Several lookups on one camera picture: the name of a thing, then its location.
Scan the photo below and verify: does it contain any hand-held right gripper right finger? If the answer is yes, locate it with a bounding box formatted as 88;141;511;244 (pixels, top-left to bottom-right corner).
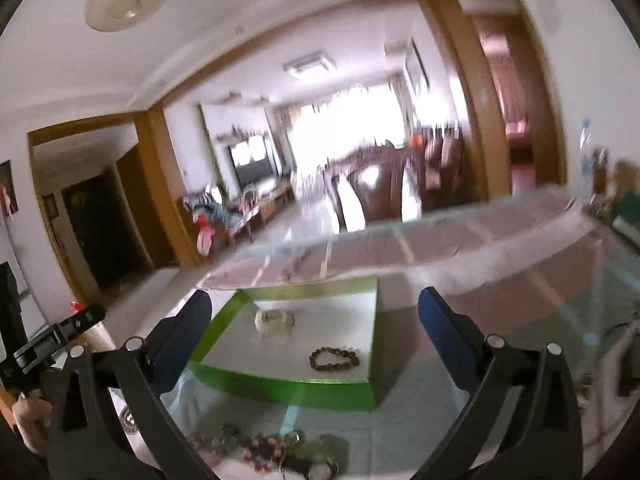
417;287;586;480

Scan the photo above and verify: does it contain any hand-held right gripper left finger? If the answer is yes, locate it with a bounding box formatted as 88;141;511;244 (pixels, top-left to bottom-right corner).
42;289;221;480

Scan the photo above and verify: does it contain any green cardboard box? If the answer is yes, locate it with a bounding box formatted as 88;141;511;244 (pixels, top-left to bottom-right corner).
189;276;383;412

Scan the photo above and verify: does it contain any red bead necklace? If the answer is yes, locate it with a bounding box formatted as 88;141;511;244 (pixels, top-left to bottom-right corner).
240;432;306;473

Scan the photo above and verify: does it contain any dark bangle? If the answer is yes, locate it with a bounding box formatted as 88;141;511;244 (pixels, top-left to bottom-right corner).
280;455;341;480

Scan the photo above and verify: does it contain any person's left hand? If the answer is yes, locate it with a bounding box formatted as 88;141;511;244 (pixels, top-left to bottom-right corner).
12;394;53;456

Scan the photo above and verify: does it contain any red children's ride-on toy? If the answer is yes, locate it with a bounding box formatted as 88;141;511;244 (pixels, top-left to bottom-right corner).
182;187;251;256

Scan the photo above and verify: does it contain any dark wooden door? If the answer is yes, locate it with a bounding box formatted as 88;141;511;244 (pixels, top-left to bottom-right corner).
60;170;151;291

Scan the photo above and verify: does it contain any wooden television cabinet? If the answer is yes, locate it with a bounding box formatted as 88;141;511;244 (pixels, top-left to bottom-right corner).
240;180;296;231

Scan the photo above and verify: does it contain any brown wooden chair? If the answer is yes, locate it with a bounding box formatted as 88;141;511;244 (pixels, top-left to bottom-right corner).
322;146;426;233

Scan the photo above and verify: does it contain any television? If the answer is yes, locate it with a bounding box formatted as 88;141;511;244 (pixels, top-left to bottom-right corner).
227;136;278;188

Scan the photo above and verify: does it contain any green hanging vine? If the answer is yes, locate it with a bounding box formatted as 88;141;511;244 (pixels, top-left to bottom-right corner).
197;102;226;196

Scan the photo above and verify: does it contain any teal box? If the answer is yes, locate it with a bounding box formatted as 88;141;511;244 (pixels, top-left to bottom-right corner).
612;195;640;231

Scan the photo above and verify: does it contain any rectangular ceiling light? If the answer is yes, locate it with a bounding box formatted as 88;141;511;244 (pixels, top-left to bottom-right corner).
283;52;338;78

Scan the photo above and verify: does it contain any round ceiling lamp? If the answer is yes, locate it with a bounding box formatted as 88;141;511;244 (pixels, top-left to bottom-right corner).
84;0;163;33

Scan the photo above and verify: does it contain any clear bead bracelet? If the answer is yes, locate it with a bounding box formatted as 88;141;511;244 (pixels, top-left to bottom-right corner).
187;424;241;461

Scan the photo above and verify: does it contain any brown bead bracelet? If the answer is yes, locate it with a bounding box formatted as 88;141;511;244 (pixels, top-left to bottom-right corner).
308;347;361;372

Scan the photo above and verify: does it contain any framed wall picture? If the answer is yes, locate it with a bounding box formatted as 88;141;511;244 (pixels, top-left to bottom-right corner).
405;40;431;96

